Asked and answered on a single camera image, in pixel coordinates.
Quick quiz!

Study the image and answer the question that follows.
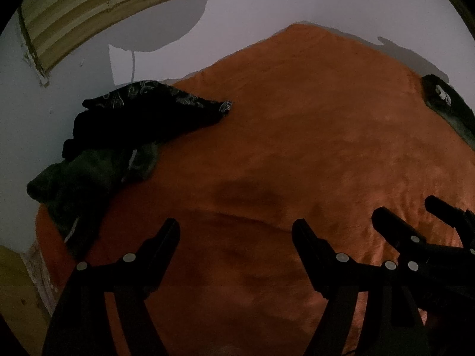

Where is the white bed sheet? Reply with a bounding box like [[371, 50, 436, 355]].
[[20, 248, 58, 314]]

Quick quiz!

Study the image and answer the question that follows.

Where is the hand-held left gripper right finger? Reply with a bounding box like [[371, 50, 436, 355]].
[[292, 219, 431, 356]]

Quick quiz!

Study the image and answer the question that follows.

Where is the orange fleece blanket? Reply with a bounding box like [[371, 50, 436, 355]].
[[35, 23, 475, 356]]

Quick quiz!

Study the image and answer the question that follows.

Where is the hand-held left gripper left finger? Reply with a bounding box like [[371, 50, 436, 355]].
[[42, 218, 181, 356]]

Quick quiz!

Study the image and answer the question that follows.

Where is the beige curtain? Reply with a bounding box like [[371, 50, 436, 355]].
[[18, 0, 208, 87]]

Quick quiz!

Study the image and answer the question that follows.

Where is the dark green garment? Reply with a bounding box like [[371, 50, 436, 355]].
[[27, 143, 161, 260]]

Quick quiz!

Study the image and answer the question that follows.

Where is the black swirl patterned shirt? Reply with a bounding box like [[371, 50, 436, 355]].
[[61, 80, 234, 162]]

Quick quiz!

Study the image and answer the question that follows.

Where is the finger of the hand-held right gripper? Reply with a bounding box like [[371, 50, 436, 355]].
[[372, 207, 431, 257], [425, 195, 475, 247]]

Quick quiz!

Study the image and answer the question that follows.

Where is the folded black printed garment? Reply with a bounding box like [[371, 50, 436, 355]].
[[421, 74, 475, 127]]

